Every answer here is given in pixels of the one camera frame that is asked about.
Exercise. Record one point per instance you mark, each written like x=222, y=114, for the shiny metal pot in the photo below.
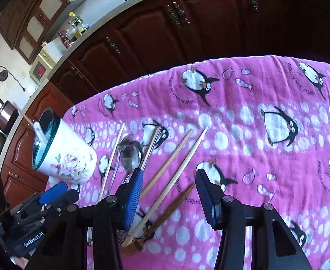
x=7, y=115

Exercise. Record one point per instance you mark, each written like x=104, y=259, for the light kitchen countertop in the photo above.
x=111, y=12

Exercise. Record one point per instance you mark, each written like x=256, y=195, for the dark red label bottle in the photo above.
x=63, y=39

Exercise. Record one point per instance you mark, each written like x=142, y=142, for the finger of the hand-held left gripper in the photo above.
x=52, y=193
x=66, y=199

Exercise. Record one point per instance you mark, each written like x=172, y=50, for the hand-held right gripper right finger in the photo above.
x=207, y=199

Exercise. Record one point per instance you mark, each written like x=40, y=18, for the white plastic spoon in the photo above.
x=40, y=132

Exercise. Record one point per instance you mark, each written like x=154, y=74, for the pink penguin printed blanket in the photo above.
x=238, y=160

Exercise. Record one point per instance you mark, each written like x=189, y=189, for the cream box appliance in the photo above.
x=41, y=67

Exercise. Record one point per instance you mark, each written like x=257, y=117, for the dark brown chopstick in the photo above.
x=173, y=212

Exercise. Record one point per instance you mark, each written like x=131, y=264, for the dark wooden kitchen cabinets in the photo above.
x=210, y=19

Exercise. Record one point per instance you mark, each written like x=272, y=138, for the metal spoon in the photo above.
x=124, y=143

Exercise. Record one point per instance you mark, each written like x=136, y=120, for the wooden glass door wall cabinets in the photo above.
x=21, y=14

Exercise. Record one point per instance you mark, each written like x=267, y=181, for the wooden spoon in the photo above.
x=131, y=157

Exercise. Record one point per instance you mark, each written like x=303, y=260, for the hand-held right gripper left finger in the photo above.
x=132, y=199

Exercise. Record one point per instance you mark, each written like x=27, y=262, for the light wooden chopstick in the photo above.
x=24, y=116
x=167, y=161
x=113, y=157
x=176, y=171

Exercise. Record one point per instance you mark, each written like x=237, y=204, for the clear condiment bottle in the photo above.
x=81, y=26

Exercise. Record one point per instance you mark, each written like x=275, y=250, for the white floral cup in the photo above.
x=69, y=163

